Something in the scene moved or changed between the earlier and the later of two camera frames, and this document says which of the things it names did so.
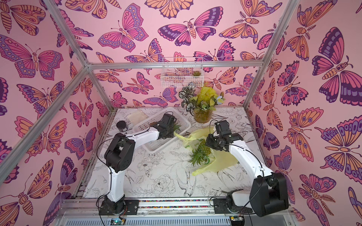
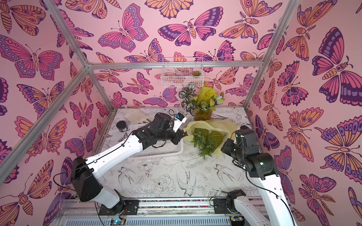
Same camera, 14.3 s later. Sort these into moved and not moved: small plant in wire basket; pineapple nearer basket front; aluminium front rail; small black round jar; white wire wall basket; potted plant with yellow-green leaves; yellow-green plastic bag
Moved: yellow-green plastic bag; pineapple nearer basket front
Not moved: white wire wall basket; small black round jar; aluminium front rail; potted plant with yellow-green leaves; small plant in wire basket
